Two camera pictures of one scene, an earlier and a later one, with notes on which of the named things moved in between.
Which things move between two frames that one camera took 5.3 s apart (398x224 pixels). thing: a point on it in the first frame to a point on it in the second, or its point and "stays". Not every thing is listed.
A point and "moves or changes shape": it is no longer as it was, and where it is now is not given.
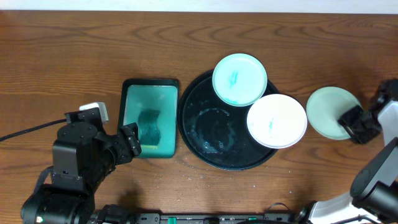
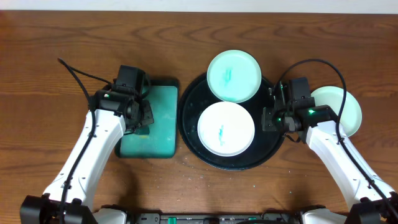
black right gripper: [360, 125] to [268, 119]
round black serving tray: [216, 134] stays
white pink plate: [277, 121] moves or changes shape
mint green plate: [326, 106] stays
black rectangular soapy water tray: [153, 105] stays
